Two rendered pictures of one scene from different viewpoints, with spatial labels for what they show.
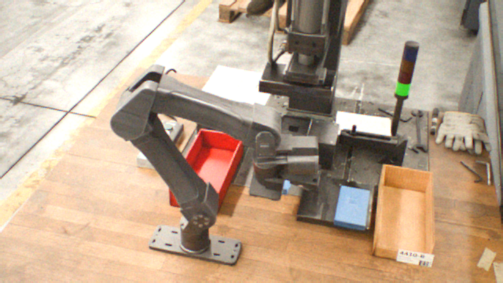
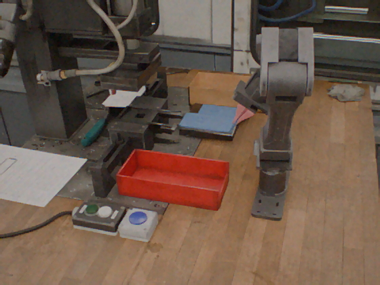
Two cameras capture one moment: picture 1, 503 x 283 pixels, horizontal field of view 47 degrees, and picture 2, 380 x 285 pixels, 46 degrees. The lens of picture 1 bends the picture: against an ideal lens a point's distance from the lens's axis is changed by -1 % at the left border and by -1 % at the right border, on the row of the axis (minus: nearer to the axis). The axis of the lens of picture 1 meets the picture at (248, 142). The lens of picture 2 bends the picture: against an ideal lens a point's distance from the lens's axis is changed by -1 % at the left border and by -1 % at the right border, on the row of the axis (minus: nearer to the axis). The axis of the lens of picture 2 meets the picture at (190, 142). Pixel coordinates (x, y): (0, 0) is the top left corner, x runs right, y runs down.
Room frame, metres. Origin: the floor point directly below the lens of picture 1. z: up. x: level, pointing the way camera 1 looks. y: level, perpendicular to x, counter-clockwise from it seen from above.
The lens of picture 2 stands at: (1.01, 0.98, 1.60)
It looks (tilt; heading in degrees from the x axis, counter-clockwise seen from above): 32 degrees down; 275
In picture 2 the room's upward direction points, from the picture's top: 3 degrees counter-clockwise
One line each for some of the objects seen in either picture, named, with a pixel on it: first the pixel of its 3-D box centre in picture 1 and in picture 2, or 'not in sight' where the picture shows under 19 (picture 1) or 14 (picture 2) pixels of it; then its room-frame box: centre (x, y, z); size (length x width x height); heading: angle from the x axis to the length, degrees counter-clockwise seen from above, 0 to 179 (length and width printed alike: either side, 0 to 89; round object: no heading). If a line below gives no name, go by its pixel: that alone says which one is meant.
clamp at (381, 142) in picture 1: (367, 143); (153, 95); (1.25, -0.32, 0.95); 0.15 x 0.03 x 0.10; 77
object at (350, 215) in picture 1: (352, 204); (224, 108); (1.02, -0.25, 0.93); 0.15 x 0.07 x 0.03; 167
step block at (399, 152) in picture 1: (392, 148); (159, 87); (1.23, -0.38, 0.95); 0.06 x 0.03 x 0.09; 77
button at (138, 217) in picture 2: not in sight; (138, 219); (1.20, 0.25, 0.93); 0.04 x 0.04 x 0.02
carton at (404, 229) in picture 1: (405, 213); (230, 92); (1.00, -0.37, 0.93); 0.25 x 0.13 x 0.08; 167
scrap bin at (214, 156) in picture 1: (208, 169); (174, 178); (1.14, 0.10, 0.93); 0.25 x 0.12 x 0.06; 167
